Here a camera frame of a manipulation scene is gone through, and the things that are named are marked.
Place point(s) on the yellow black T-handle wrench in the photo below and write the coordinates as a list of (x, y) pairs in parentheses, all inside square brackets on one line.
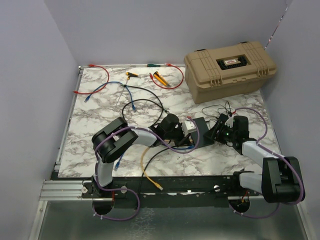
[(129, 75)]

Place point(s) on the black network switch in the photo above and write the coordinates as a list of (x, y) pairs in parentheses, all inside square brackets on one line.
[(203, 128)]

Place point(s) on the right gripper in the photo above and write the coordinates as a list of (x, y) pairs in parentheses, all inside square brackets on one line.
[(217, 136)]

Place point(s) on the green handled screwdriver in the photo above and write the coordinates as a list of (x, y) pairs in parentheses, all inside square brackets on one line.
[(149, 65)]

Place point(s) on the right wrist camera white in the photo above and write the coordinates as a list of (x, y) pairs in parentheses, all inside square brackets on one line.
[(229, 123)]

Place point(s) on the black power adapter with cable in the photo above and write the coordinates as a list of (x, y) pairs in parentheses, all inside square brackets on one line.
[(211, 111)]

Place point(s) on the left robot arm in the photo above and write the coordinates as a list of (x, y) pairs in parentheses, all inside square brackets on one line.
[(112, 141)]

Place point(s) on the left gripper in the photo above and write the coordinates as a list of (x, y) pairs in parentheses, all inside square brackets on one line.
[(183, 138)]

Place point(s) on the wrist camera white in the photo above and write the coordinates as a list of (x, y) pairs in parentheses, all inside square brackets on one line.
[(229, 123), (188, 127)]

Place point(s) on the black mounting rail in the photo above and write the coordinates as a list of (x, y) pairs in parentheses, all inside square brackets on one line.
[(134, 192)]

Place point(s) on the tan plastic toolbox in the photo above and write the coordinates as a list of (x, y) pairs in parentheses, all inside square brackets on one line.
[(218, 73)]

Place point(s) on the yellow black utility knife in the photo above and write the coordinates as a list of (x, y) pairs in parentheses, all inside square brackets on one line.
[(161, 79)]

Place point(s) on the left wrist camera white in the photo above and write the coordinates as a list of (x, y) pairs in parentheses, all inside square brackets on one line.
[(188, 127)]

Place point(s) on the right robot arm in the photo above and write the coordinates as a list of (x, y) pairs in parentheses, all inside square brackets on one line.
[(281, 178)]

